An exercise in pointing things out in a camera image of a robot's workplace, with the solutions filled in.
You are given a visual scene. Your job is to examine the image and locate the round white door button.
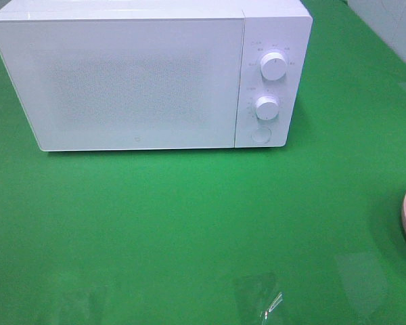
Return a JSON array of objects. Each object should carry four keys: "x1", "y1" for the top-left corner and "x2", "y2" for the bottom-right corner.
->
[{"x1": 251, "y1": 127, "x2": 271, "y2": 144}]

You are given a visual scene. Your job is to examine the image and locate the white microwave door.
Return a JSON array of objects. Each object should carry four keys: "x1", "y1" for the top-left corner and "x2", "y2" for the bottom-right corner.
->
[{"x1": 0, "y1": 19, "x2": 244, "y2": 151}]

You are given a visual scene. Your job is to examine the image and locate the lower white microwave knob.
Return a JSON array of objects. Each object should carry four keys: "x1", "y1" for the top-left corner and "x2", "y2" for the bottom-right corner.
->
[{"x1": 255, "y1": 96, "x2": 279, "y2": 121}]

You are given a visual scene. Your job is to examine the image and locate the white microwave knob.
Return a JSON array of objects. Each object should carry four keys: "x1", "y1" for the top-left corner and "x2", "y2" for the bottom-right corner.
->
[
  {"x1": 255, "y1": 96, "x2": 279, "y2": 121},
  {"x1": 260, "y1": 49, "x2": 288, "y2": 81}
]

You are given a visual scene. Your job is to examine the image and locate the upper white microwave knob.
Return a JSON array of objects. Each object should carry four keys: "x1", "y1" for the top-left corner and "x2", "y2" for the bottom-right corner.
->
[{"x1": 260, "y1": 49, "x2": 288, "y2": 81}]

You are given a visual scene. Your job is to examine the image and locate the green table cloth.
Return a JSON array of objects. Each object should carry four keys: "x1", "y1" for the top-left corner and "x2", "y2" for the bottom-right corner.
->
[{"x1": 0, "y1": 1, "x2": 406, "y2": 324}]

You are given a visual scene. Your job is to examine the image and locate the white microwave oven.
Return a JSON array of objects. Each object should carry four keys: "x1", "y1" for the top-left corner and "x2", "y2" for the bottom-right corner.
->
[{"x1": 0, "y1": 1, "x2": 313, "y2": 148}]

